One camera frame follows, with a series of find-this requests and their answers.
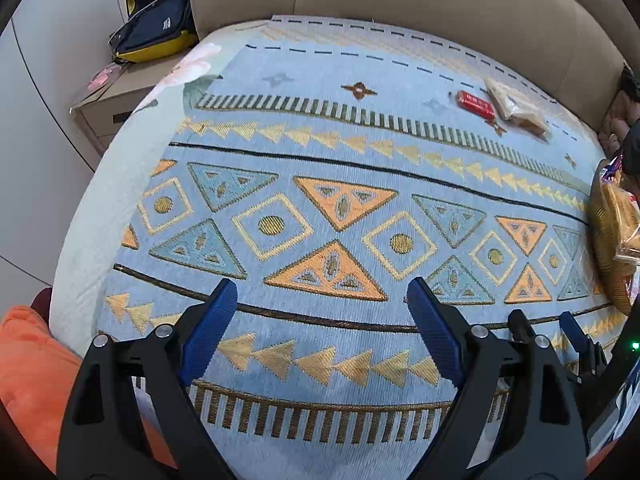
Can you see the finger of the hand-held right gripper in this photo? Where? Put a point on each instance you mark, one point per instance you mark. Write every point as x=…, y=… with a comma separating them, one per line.
x=575, y=340
x=520, y=325

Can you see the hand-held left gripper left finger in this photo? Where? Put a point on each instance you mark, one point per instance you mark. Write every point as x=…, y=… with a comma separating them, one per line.
x=207, y=332

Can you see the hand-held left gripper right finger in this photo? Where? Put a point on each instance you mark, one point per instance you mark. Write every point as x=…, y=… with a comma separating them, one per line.
x=435, y=330

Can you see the wicker basket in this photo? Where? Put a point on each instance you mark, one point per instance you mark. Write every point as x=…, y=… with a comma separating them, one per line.
x=602, y=260

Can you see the orange clear bread packet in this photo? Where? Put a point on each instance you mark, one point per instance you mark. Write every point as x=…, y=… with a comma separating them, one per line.
x=625, y=220

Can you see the dark red cushion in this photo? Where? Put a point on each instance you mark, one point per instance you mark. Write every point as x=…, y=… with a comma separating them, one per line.
x=41, y=305

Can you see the orange cushion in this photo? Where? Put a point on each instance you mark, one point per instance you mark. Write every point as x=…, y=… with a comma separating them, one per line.
x=35, y=375

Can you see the dark cloth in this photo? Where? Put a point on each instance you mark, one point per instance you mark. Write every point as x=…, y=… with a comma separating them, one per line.
x=634, y=145

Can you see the beige snack packet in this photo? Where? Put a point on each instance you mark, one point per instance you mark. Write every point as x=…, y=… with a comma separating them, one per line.
x=515, y=107

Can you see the pink plush cushion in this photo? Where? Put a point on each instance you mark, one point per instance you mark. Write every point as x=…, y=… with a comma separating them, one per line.
x=611, y=125

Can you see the red snack packet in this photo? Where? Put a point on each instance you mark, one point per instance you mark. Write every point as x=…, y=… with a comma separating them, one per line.
x=475, y=104

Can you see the blue patterned blanket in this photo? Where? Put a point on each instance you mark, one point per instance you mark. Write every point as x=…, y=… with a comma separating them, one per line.
x=310, y=125

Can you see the cardboard box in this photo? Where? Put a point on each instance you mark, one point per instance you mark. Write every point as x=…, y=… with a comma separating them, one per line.
x=115, y=110

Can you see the pink packet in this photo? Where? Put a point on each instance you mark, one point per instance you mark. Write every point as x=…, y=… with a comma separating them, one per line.
x=100, y=77

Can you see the navy yellow bag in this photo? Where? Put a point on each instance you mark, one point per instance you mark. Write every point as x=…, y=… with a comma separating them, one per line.
x=152, y=15

